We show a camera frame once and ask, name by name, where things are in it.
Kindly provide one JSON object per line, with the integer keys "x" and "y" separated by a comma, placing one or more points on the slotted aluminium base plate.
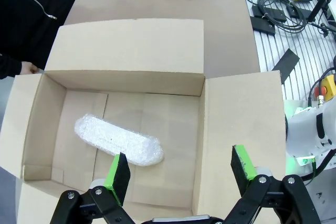
{"x": 288, "y": 40}

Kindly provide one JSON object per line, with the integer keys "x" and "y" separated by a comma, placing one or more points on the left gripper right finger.
{"x": 265, "y": 200}

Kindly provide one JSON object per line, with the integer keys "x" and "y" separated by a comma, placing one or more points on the yellow red emergency stop box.
{"x": 326, "y": 86}

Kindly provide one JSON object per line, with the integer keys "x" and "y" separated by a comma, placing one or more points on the person's black zip jacket torso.
{"x": 26, "y": 11}

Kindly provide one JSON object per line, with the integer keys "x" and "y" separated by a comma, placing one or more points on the black flat plate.
{"x": 262, "y": 26}
{"x": 273, "y": 13}

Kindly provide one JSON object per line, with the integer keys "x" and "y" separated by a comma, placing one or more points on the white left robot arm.
{"x": 312, "y": 132}

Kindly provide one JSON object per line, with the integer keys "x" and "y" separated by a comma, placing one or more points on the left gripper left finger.
{"x": 105, "y": 203}

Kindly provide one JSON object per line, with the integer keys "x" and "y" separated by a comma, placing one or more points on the person's right hand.
{"x": 30, "y": 68}

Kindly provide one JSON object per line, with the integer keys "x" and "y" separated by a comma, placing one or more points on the person's right forearm black sleeve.
{"x": 9, "y": 66}

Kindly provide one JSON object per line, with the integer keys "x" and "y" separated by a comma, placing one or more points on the open cardboard box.
{"x": 131, "y": 48}

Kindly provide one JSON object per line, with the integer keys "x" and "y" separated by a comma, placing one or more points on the bubble-wrapped clock with faint print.
{"x": 115, "y": 137}

